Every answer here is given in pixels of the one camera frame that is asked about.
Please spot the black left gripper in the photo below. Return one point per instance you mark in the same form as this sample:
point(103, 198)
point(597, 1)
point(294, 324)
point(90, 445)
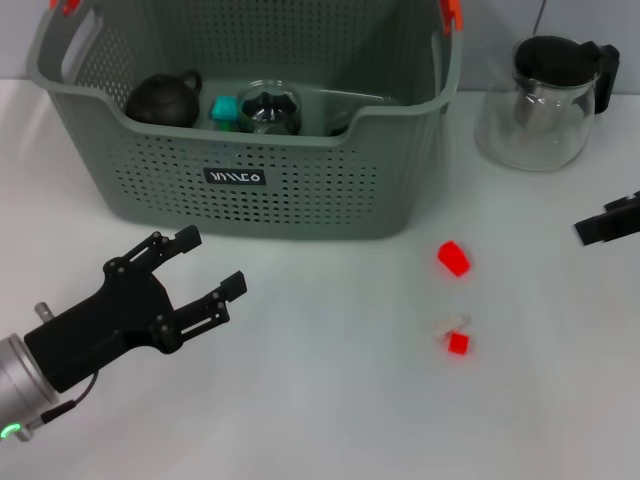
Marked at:
point(105, 325)

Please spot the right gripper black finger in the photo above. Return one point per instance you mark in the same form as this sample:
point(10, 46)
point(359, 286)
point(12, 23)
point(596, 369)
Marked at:
point(625, 202)
point(610, 227)

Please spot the green sloped toy brick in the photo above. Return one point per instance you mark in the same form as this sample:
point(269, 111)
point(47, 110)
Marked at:
point(227, 126)

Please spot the teal square toy brick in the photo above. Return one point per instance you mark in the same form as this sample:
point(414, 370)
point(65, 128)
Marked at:
point(225, 107)

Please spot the bright red toy brick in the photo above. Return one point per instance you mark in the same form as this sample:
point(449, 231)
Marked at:
point(454, 259)

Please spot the white toy brick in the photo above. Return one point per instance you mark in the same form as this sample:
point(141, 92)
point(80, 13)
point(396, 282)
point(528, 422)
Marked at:
point(447, 324)

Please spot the grey perforated plastic storage bin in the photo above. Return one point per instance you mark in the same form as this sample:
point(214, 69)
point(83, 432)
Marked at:
point(325, 195)

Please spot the glass teapot with black lid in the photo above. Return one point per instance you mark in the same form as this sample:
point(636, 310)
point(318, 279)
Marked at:
point(535, 142)

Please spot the black ceramic teapot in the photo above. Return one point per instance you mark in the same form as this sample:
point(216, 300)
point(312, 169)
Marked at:
point(160, 102)

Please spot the small red toy brick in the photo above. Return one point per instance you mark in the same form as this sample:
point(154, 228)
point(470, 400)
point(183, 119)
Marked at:
point(458, 344)

